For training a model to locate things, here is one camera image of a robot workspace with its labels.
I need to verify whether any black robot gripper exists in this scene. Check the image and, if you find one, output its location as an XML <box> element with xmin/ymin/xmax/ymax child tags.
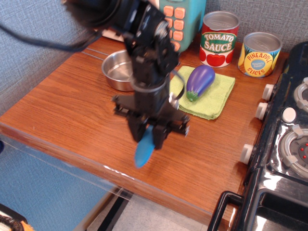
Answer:
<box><xmin>112</xmin><ymin>81</ymin><xmax>189</xmax><ymax>150</ymax></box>

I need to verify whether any blue handled metal spoon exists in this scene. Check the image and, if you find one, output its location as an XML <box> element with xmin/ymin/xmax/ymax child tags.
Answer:
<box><xmin>134</xmin><ymin>92</ymin><xmax>180</xmax><ymax>169</ymax></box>

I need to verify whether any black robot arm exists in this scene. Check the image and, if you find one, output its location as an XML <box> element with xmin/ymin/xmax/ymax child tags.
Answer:
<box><xmin>64</xmin><ymin>0</ymin><xmax>189</xmax><ymax>149</ymax></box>

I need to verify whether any yellow green folded cloth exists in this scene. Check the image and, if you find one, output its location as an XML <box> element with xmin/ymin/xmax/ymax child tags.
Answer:
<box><xmin>170</xmin><ymin>66</ymin><xmax>235</xmax><ymax>120</ymax></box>

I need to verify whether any small steel pan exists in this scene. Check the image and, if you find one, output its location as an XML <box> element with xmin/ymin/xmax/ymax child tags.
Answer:
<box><xmin>80</xmin><ymin>47</ymin><xmax>135</xmax><ymax>92</ymax></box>

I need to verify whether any purple toy eggplant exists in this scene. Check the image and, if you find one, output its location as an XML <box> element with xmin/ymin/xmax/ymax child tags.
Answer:
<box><xmin>186</xmin><ymin>65</ymin><xmax>215</xmax><ymax>102</ymax></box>

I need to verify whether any white stove knob lower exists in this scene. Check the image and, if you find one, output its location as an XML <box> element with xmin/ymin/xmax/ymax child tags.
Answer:
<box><xmin>240</xmin><ymin>144</ymin><xmax>254</xmax><ymax>165</ymax></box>

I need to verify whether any white stove knob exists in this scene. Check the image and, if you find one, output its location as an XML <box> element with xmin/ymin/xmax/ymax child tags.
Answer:
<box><xmin>240</xmin><ymin>144</ymin><xmax>254</xmax><ymax>165</ymax></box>
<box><xmin>262</xmin><ymin>84</ymin><xmax>274</xmax><ymax>101</ymax></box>
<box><xmin>255</xmin><ymin>103</ymin><xmax>268</xmax><ymax>120</ymax></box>

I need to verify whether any white stove knob middle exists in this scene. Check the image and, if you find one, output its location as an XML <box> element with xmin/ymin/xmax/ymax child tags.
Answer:
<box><xmin>255</xmin><ymin>103</ymin><xmax>268</xmax><ymax>120</ymax></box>

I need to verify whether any teal toy microwave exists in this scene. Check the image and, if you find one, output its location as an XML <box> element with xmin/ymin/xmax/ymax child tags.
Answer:
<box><xmin>98</xmin><ymin>0</ymin><xmax>206</xmax><ymax>58</ymax></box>

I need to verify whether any tomato sauce can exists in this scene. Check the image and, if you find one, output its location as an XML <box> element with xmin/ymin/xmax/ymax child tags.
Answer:
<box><xmin>199</xmin><ymin>11</ymin><xmax>240</xmax><ymax>67</ymax></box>

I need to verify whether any white stove knob upper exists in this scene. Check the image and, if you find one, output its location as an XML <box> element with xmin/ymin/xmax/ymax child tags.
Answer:
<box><xmin>262</xmin><ymin>84</ymin><xmax>274</xmax><ymax>101</ymax></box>

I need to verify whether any pineapple slices can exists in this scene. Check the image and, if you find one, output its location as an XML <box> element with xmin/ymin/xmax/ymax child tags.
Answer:
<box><xmin>238</xmin><ymin>32</ymin><xmax>282</xmax><ymax>77</ymax></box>

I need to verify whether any black toy stove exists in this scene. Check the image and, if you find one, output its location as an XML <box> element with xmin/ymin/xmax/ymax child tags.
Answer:
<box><xmin>208</xmin><ymin>42</ymin><xmax>308</xmax><ymax>231</ymax></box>

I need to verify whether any orange object at corner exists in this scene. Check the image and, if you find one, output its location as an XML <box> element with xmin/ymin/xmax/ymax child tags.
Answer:
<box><xmin>0</xmin><ymin>203</ymin><xmax>34</xmax><ymax>231</ymax></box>

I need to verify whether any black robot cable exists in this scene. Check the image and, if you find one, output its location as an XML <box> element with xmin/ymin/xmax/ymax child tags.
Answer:
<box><xmin>0</xmin><ymin>23</ymin><xmax>102</xmax><ymax>52</ymax></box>

